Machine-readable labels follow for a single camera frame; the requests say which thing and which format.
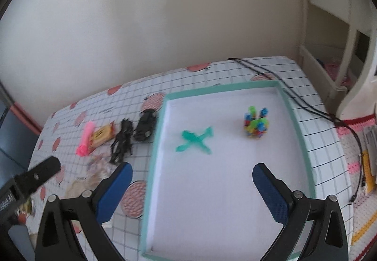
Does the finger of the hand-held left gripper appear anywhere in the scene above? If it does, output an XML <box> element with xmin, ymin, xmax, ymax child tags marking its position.
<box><xmin>13</xmin><ymin>156</ymin><xmax>62</xmax><ymax>200</ymax></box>

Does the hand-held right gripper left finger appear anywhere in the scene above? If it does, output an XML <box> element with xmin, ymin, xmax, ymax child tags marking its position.
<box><xmin>35</xmin><ymin>162</ymin><xmax>133</xmax><ymax>261</ymax></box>

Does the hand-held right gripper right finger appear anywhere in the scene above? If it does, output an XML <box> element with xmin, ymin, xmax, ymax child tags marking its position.
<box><xmin>252</xmin><ymin>163</ymin><xmax>349</xmax><ymax>261</ymax></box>

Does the clear plastic bag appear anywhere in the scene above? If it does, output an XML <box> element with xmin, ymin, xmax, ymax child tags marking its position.
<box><xmin>65</xmin><ymin>153</ymin><xmax>118</xmax><ymax>200</ymax></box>

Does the teal rimmed white tray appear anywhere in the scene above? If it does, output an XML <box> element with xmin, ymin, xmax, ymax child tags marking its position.
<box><xmin>141</xmin><ymin>80</ymin><xmax>316</xmax><ymax>260</ymax></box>

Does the pink hair roller clip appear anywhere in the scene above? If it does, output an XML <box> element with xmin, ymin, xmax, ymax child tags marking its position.
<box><xmin>77</xmin><ymin>121</ymin><xmax>96</xmax><ymax>157</ymax></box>

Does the black toy car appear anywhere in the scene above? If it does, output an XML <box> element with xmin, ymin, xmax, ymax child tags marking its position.
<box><xmin>133</xmin><ymin>108</ymin><xmax>159</xmax><ymax>142</ymax></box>

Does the black action figure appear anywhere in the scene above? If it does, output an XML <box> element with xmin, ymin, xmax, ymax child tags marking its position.
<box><xmin>110</xmin><ymin>118</ymin><xmax>134</xmax><ymax>165</ymax></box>

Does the yellow red snack packet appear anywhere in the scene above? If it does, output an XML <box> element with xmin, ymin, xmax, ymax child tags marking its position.
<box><xmin>88</xmin><ymin>121</ymin><xmax>115</xmax><ymax>153</ymax></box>

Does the colourful building block toy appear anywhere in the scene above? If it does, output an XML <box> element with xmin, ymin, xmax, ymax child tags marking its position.
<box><xmin>243</xmin><ymin>106</ymin><xmax>270</xmax><ymax>138</ymax></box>

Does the green plastic toy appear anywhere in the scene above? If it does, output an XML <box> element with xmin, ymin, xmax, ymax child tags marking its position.
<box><xmin>176</xmin><ymin>126</ymin><xmax>214</xmax><ymax>156</ymax></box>

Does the yellow pencil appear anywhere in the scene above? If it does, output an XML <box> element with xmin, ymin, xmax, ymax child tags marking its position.
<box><xmin>362</xmin><ymin>151</ymin><xmax>374</xmax><ymax>197</ymax></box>

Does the checked fruit print tablecloth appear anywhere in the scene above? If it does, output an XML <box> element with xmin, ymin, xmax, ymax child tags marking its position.
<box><xmin>28</xmin><ymin>56</ymin><xmax>354</xmax><ymax>261</ymax></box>

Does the white shelf unit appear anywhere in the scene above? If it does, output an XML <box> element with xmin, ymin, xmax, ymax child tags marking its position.
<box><xmin>297</xmin><ymin>0</ymin><xmax>377</xmax><ymax>120</ymax></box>

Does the black cable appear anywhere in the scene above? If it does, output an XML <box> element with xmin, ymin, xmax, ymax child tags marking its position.
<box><xmin>228</xmin><ymin>58</ymin><xmax>367</xmax><ymax>205</ymax></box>

